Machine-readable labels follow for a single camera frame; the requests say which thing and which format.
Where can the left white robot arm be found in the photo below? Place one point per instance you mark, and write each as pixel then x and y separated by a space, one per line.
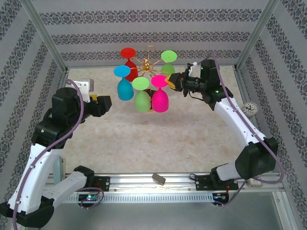
pixel 36 172

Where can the green plastic wine glass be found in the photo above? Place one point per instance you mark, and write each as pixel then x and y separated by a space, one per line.
pixel 169 56
pixel 142 100

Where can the red plastic wine glass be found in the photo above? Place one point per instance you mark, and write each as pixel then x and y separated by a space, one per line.
pixel 132 72

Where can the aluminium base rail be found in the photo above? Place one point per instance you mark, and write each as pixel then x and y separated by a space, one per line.
pixel 177 185

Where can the grey metal frame post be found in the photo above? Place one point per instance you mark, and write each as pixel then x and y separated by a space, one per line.
pixel 256 36
pixel 46 36

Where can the small circuit board with LED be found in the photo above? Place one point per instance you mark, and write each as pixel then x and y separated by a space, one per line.
pixel 219 197
pixel 90 198

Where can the clear tube of sticks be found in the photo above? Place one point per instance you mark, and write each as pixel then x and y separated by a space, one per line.
pixel 250 109

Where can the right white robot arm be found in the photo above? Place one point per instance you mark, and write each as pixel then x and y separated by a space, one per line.
pixel 235 124

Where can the small flat box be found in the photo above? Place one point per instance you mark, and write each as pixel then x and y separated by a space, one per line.
pixel 254 183

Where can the pink plastic wine glass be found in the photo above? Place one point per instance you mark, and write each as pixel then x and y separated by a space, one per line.
pixel 160 100

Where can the blue plastic wine glass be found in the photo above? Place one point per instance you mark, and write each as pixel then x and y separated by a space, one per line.
pixel 125 89

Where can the small grey block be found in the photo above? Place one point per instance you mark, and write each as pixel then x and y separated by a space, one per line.
pixel 158 179

